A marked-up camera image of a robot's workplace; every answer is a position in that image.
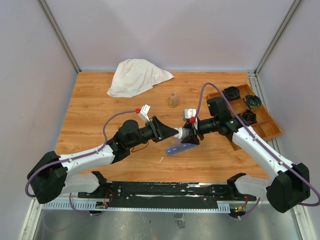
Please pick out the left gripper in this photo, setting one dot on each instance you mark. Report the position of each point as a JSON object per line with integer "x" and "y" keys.
{"x": 160, "y": 131}

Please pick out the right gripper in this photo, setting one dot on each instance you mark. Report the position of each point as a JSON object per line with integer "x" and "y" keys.
{"x": 192, "y": 139}

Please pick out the white cap pill bottle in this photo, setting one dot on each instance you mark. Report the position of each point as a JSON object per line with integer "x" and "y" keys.
{"x": 182, "y": 133}

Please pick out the blue weekly pill organizer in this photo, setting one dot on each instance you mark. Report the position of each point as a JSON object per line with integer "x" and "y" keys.
{"x": 173, "y": 150}

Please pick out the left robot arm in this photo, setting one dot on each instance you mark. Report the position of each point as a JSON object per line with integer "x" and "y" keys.
{"x": 55, "y": 175}

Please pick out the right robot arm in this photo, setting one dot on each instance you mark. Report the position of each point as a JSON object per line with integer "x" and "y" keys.
{"x": 287, "y": 183}

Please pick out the clear glass pill bottle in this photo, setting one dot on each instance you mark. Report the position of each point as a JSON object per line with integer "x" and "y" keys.
{"x": 173, "y": 100}

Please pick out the black cup far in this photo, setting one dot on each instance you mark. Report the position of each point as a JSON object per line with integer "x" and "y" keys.
{"x": 231, "y": 93}

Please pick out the white cloth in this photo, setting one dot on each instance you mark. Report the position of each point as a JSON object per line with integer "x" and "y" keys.
{"x": 136, "y": 76}

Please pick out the green black cup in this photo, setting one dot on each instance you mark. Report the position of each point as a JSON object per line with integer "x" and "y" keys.
{"x": 252, "y": 101}

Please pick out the wooden compartment tray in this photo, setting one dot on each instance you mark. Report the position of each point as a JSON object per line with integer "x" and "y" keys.
{"x": 238, "y": 101}

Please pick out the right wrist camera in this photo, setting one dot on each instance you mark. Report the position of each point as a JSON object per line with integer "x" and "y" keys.
{"x": 188, "y": 113}

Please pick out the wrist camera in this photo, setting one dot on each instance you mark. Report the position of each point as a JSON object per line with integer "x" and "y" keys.
{"x": 188, "y": 113}
{"x": 143, "y": 113}

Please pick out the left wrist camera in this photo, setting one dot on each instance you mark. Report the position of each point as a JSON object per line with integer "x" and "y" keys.
{"x": 143, "y": 113}

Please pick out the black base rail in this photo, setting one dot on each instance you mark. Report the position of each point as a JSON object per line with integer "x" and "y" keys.
{"x": 154, "y": 197}

